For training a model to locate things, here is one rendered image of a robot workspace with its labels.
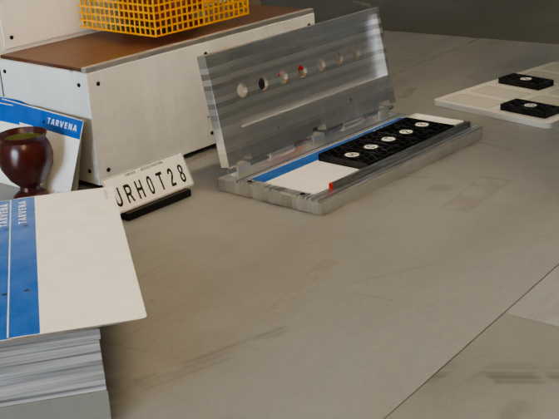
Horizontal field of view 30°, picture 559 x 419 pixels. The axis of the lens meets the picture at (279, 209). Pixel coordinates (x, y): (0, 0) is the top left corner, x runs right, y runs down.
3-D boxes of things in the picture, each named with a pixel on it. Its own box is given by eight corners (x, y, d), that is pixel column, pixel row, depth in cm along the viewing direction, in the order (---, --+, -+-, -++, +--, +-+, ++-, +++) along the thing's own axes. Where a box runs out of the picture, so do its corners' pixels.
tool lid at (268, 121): (204, 56, 156) (195, 56, 157) (231, 177, 160) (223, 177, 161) (378, 7, 186) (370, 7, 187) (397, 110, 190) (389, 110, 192)
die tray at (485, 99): (548, 129, 183) (548, 123, 183) (431, 105, 202) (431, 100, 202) (669, 83, 207) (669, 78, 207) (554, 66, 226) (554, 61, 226)
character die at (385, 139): (404, 154, 167) (404, 147, 167) (355, 145, 174) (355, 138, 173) (422, 146, 171) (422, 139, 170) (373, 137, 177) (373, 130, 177)
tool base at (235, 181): (321, 216, 150) (320, 192, 148) (218, 189, 163) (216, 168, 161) (482, 138, 180) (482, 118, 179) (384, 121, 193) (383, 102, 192)
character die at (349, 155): (368, 171, 161) (368, 164, 160) (319, 160, 167) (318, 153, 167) (386, 162, 164) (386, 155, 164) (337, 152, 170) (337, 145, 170)
